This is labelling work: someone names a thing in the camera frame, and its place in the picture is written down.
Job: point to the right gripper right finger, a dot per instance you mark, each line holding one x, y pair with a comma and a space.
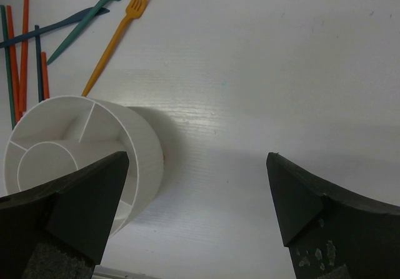
332, 232

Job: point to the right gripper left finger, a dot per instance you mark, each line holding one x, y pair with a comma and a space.
60, 229

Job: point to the white divided round container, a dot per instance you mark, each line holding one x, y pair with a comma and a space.
64, 134

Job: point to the dark teal chopstick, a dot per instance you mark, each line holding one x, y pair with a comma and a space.
40, 89

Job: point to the dark blue plastic knife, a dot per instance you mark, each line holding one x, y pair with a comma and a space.
75, 18

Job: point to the orange-yellow plastic fork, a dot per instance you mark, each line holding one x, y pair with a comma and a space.
134, 10

